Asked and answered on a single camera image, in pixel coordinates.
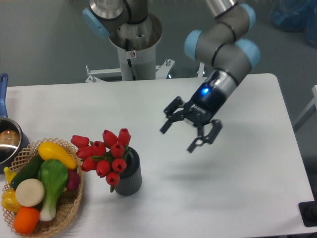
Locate dark grey ribbed vase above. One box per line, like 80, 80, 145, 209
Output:
114, 147, 142, 196

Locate woven wicker basket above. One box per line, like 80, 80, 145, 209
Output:
0, 138, 84, 238

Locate yellow squash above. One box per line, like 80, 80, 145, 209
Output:
38, 141, 77, 170

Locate black device table corner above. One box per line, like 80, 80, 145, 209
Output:
298, 201, 317, 227

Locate dark green cucumber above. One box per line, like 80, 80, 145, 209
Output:
10, 154, 44, 189

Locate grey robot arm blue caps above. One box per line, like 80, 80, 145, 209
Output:
82, 0, 261, 152

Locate white metal base frame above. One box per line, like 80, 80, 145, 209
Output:
85, 59, 207, 83

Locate blue handled steel pot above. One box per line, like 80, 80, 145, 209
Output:
0, 73, 29, 174

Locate red tulip bouquet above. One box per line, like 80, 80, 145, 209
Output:
71, 128, 131, 192

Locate green bok choy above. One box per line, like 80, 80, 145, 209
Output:
38, 159, 68, 222

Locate orange fruit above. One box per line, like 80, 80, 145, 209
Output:
13, 207, 40, 235

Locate beige round bun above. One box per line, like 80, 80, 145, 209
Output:
15, 178, 45, 207

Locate blue plastic bag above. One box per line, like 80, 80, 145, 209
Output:
269, 0, 317, 47

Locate yellow banana tip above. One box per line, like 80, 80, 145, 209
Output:
3, 167, 17, 184

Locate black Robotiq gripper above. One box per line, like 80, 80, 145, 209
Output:
160, 83, 226, 153

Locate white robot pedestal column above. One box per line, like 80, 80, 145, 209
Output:
109, 13, 162, 81

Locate white table leg frame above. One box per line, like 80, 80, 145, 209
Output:
293, 85, 317, 132

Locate purple red radish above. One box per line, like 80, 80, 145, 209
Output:
66, 170, 81, 191

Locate yellow bell pepper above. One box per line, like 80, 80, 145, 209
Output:
1, 188, 22, 213

